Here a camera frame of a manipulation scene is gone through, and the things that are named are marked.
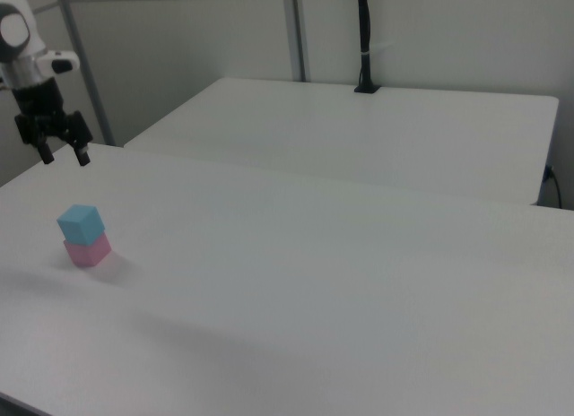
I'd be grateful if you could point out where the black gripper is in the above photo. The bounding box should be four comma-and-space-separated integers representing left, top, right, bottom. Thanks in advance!
10, 76, 93, 168

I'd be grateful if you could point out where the blue cube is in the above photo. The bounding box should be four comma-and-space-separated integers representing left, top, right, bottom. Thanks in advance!
56, 204, 107, 247

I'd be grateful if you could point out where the pink cube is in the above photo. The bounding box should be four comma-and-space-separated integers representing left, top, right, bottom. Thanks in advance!
62, 233, 113, 269

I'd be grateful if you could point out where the white adjacent table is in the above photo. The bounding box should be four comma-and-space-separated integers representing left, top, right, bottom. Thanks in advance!
123, 77, 561, 207

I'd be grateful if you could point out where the grey metal partition post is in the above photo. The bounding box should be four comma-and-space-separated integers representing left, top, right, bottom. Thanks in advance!
52, 0, 117, 147
282, 0, 311, 82

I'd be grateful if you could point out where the black camera stand pole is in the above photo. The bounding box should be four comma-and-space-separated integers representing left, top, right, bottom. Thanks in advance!
353, 0, 381, 95

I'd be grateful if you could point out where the black power cable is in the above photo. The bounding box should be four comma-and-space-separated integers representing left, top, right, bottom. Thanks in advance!
544, 164, 563, 210

